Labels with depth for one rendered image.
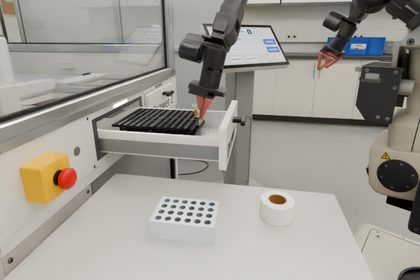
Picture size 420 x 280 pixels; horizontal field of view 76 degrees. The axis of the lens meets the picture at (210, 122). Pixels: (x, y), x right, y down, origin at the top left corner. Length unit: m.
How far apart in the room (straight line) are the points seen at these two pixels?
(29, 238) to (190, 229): 0.31
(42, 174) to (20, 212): 0.09
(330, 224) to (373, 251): 0.77
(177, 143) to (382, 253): 1.02
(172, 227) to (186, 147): 0.21
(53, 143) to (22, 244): 0.19
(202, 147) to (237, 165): 1.23
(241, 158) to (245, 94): 0.45
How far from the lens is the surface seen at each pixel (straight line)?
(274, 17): 4.31
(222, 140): 0.62
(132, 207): 0.66
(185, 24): 2.41
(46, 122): 0.62
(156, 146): 0.69
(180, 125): 0.72
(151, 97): 1.01
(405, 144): 0.96
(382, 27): 4.61
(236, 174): 1.90
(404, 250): 1.48
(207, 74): 0.72
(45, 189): 0.57
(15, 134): 0.57
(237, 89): 1.69
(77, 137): 0.69
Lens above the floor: 1.13
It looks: 18 degrees down
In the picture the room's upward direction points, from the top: straight up
